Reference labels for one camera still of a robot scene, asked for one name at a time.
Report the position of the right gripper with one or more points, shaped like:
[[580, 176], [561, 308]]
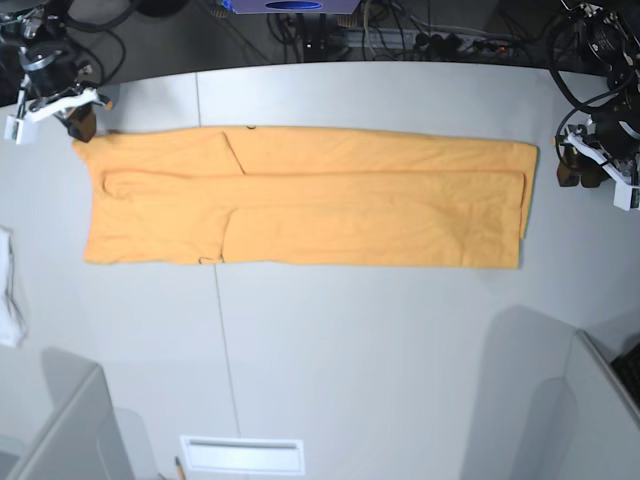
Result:
[[53, 71]]

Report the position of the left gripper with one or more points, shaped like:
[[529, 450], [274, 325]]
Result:
[[616, 134]]

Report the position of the orange T-shirt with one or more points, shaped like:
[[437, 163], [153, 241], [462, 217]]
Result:
[[308, 196]]

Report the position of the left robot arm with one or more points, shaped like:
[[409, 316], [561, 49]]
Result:
[[610, 34]]

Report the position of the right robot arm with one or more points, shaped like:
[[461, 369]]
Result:
[[28, 23]]

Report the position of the blue grey box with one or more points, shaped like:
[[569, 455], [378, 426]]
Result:
[[292, 6]]

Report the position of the black keyboard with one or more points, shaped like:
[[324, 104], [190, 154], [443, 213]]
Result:
[[627, 369]]

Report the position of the white cloth at left edge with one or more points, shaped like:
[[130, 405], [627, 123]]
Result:
[[13, 327]]

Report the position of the grey partition right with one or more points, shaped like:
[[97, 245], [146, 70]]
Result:
[[583, 425]]

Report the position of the grey partition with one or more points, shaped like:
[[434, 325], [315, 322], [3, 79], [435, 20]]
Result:
[[583, 425], [81, 438]]

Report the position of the grey partition left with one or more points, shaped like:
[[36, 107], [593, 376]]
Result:
[[81, 438]]

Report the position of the white paper label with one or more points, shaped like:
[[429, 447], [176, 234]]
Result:
[[283, 457]]

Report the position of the pencil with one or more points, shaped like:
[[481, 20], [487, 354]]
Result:
[[179, 469]]

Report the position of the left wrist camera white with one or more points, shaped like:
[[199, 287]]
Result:
[[626, 190]]

